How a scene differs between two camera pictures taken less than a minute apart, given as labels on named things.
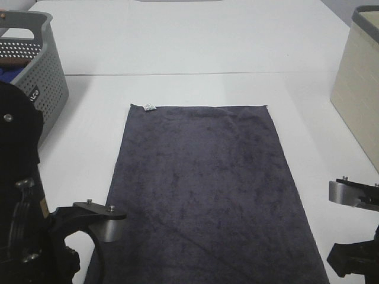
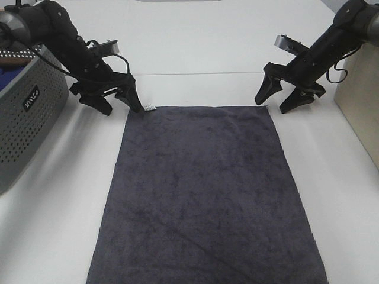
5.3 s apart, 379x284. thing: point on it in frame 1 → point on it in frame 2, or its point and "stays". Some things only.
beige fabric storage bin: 355,94 stays
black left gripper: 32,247 → 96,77
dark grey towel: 208,197 stays
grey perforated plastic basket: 26,36 stays
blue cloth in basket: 7,74 stays
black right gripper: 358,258 → 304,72
